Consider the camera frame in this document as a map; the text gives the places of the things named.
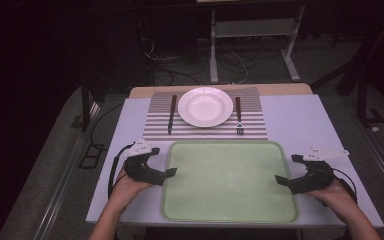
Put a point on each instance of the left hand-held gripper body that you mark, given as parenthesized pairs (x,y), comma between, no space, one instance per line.
(136,165)

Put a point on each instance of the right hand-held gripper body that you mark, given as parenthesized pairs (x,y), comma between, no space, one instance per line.
(320,175)

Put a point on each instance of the person's left hand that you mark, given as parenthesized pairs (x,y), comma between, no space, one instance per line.
(128,188)

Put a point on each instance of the person's right hand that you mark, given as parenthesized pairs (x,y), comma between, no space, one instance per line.
(335,196)

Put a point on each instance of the striped placemat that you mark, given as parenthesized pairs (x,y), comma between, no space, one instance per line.
(160,128)

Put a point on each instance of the green tray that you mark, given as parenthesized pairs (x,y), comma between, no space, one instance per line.
(228,181)

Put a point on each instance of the white plate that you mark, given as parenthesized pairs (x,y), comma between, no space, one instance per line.
(205,107)

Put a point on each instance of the small white floor object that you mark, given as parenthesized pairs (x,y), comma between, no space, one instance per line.
(375,129)

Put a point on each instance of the dark metal stand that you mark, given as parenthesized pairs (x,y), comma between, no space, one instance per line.
(90,86)
(363,66)

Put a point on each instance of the white metal stand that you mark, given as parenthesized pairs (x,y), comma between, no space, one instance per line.
(253,28)

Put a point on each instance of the black floor bracket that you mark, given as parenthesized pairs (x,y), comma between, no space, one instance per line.
(91,156)

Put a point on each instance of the metal floor rail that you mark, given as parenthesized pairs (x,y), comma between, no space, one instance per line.
(383,156)
(63,173)

